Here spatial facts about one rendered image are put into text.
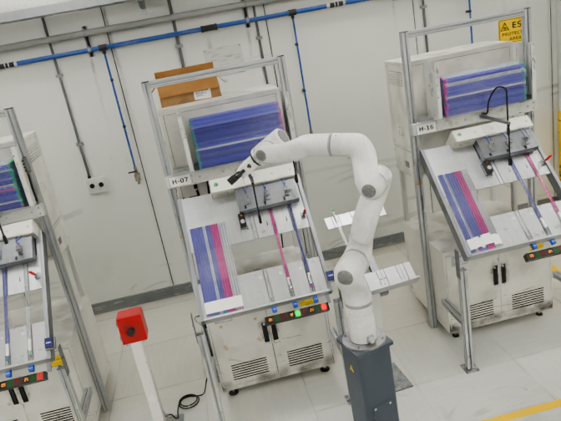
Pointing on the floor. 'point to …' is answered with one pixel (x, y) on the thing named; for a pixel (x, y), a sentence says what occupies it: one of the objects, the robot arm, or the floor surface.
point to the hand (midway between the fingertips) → (235, 176)
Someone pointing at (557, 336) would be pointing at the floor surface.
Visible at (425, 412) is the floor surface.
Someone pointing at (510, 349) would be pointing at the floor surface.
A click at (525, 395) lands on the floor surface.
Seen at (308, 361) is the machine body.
